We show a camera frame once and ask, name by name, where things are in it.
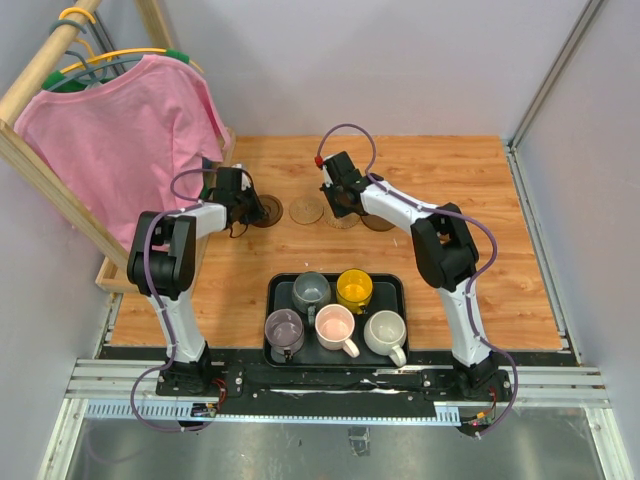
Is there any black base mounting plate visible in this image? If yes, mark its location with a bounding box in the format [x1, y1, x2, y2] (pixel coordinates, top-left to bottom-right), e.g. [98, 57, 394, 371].
[156, 349, 513, 419]

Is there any pink ceramic mug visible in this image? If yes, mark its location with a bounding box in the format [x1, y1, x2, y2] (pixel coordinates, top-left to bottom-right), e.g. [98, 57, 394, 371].
[315, 304, 360, 358]

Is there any aluminium frame rail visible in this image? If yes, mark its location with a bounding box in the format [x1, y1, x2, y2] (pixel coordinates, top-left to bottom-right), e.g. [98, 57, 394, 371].
[37, 349, 638, 479]

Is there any wooden clothes rack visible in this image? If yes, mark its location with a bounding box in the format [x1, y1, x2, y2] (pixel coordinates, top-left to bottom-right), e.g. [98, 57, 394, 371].
[0, 0, 237, 296]

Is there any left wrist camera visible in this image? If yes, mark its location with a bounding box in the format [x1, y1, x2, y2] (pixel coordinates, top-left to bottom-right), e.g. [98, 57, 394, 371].
[233, 163, 252, 191]

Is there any cream ceramic mug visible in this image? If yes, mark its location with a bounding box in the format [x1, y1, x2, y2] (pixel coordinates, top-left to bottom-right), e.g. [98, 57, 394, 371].
[364, 310, 407, 367]

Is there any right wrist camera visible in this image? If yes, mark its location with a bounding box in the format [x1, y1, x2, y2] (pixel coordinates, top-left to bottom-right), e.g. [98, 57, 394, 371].
[314, 155, 333, 187]

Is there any grey ceramic mug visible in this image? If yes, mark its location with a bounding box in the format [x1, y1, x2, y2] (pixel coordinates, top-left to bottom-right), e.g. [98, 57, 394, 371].
[292, 272, 331, 327]

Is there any brown wooden coaster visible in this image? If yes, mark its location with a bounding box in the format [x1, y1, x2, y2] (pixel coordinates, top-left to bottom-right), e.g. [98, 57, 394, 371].
[361, 215, 395, 232]
[252, 194, 284, 228]

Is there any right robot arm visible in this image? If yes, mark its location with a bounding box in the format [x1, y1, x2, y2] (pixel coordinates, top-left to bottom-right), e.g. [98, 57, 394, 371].
[315, 152, 491, 400]

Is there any yellow glass mug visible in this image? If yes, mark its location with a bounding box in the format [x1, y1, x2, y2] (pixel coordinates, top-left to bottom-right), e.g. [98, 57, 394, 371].
[336, 268, 374, 315]

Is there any woven rattan coaster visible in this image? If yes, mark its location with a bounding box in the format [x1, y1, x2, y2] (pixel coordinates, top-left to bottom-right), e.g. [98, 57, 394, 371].
[289, 196, 324, 225]
[325, 213, 360, 230]

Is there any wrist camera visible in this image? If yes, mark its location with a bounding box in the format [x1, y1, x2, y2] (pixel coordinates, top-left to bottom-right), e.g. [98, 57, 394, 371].
[314, 155, 333, 187]
[233, 163, 252, 191]

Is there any yellow clothes hanger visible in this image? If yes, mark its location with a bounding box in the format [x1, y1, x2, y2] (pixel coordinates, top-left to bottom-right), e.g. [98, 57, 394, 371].
[61, 1, 178, 73]

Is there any pink t-shirt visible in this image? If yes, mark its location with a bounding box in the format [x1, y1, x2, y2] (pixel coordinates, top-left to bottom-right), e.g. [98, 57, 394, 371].
[14, 55, 231, 249]

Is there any purple glass mug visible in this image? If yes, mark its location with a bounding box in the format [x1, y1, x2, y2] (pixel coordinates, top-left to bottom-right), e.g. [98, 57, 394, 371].
[264, 309, 305, 362]

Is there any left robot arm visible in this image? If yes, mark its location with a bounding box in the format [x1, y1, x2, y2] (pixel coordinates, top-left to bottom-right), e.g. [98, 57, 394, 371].
[127, 164, 267, 396]

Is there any grey-green clothes hanger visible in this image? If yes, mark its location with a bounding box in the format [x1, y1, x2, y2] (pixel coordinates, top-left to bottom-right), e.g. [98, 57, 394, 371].
[41, 13, 143, 93]

